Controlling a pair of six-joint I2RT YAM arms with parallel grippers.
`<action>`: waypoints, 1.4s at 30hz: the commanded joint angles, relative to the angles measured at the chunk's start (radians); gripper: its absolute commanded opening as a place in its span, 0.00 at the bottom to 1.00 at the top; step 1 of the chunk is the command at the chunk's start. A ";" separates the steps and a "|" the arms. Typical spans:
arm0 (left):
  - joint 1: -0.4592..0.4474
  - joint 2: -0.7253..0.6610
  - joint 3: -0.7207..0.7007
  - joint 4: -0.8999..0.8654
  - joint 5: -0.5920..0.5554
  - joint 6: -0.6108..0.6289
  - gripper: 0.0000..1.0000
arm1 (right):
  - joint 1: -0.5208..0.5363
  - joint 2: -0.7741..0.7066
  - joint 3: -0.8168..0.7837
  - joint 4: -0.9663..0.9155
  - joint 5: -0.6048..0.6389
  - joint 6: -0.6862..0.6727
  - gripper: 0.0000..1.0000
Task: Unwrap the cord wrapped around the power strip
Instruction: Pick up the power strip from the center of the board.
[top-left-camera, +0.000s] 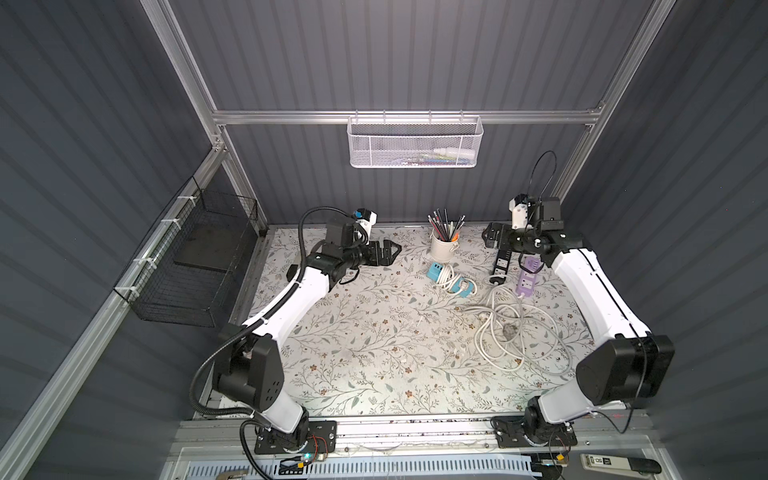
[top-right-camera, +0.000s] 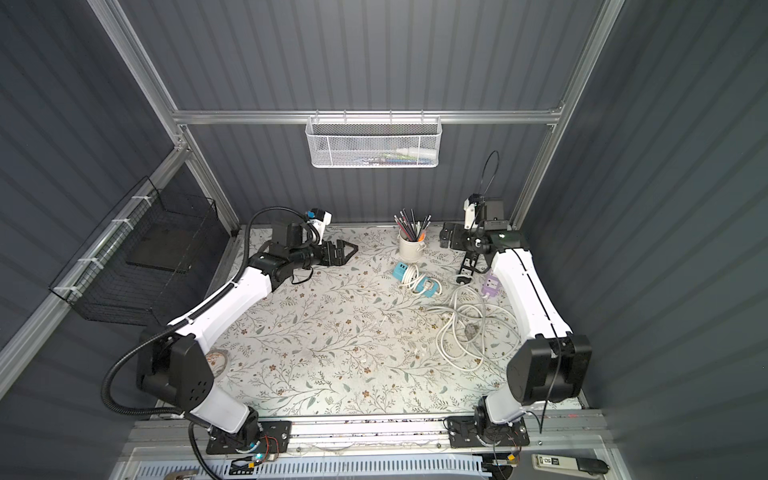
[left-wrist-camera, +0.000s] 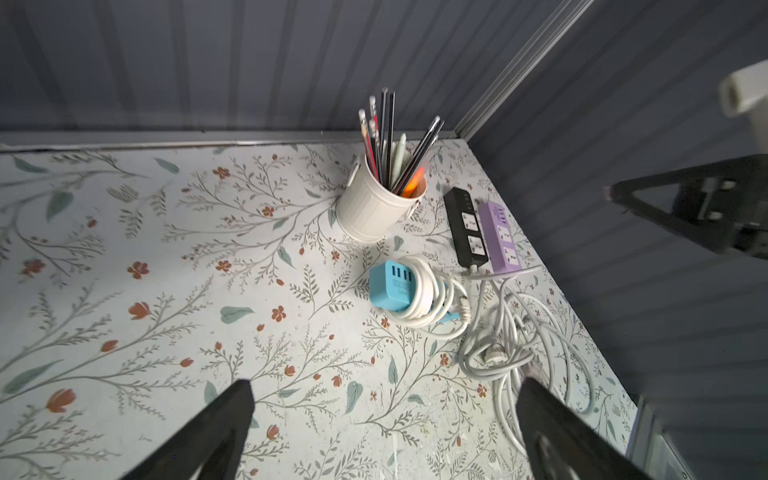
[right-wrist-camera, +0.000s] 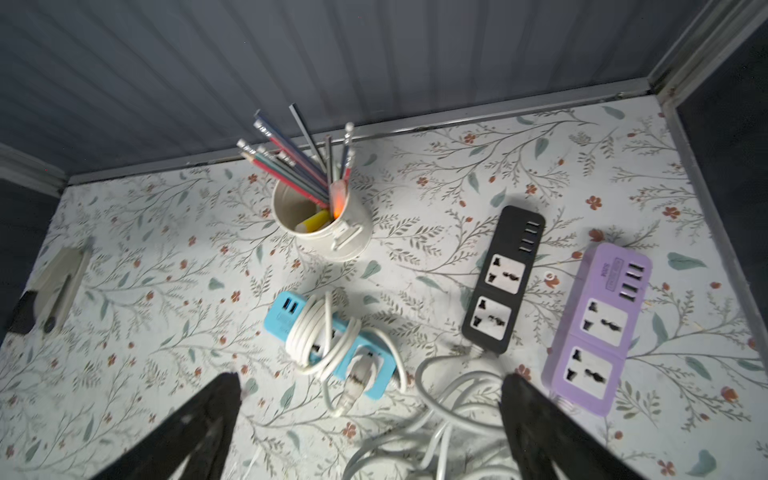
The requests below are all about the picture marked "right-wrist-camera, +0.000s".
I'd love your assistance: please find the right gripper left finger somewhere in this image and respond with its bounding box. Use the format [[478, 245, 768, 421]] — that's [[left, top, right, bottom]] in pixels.
[[95, 372, 242, 479]]

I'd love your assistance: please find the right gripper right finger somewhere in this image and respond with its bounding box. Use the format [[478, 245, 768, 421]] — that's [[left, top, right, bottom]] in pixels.
[[499, 373, 641, 479]]

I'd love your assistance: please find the purple power strip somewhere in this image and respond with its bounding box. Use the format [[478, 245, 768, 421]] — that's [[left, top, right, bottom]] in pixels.
[[542, 243, 652, 417]]

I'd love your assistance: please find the white cord of purple strip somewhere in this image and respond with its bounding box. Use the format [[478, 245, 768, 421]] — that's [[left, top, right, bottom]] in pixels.
[[341, 389, 577, 480]]

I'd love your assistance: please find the black power strip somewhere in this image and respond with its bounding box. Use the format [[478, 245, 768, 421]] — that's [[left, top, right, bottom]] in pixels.
[[461, 205, 545, 355]]

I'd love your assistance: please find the white cord of teal strip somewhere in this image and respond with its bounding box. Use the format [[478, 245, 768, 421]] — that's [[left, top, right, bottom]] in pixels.
[[283, 290, 409, 419]]

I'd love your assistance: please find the white cord of black strip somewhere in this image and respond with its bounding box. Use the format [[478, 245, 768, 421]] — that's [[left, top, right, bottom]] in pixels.
[[413, 347, 511, 436]]

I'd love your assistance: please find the teal power strip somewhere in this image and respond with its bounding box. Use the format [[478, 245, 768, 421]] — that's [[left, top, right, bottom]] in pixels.
[[264, 291, 407, 416]]

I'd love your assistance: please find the beige black stapler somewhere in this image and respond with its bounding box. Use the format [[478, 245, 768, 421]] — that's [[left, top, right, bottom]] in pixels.
[[7, 246, 93, 335]]

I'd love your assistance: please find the floral table mat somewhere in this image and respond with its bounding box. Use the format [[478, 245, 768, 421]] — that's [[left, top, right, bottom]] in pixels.
[[1, 97, 767, 479]]

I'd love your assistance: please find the white pen cup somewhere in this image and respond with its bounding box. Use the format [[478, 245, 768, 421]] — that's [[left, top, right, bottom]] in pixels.
[[272, 181, 373, 262]]

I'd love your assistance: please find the bundle of pens and pencils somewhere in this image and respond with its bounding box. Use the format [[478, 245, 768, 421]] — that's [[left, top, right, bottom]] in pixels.
[[237, 104, 355, 220]]

